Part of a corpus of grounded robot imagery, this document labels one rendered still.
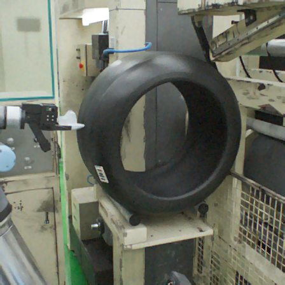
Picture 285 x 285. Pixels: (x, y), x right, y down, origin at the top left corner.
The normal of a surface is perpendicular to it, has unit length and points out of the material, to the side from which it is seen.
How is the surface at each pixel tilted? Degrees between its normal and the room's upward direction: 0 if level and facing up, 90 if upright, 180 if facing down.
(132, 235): 90
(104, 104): 68
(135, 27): 90
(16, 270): 82
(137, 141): 90
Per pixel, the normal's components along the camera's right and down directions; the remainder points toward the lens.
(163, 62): 0.11, -0.54
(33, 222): 0.35, 0.23
